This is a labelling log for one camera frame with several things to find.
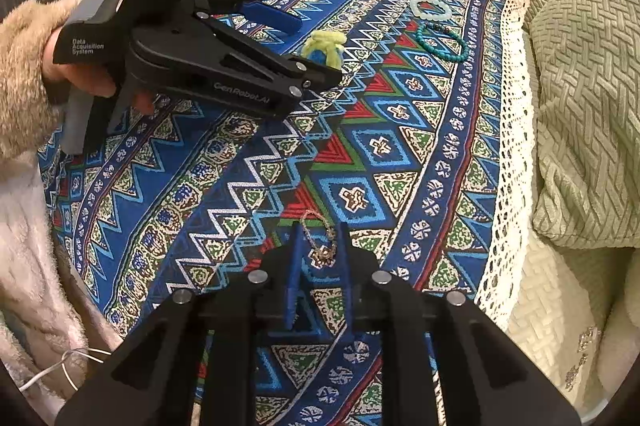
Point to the green woven cushion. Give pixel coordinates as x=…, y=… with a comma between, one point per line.
x=585, y=115

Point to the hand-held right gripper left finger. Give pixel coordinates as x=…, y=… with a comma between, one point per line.
x=294, y=271

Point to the fuzzy cream robe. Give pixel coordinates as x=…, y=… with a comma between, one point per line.
x=35, y=266

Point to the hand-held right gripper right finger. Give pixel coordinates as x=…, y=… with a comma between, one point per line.
x=345, y=266

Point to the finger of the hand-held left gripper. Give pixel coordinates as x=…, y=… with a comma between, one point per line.
x=265, y=14
x=280, y=73

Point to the cream woven sofa cover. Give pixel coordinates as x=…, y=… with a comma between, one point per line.
x=550, y=296

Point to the white lace cloth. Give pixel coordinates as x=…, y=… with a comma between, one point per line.
x=505, y=186

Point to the blue patterned tablecloth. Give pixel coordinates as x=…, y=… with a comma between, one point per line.
x=380, y=145

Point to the person's left hand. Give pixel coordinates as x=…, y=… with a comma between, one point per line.
x=80, y=78

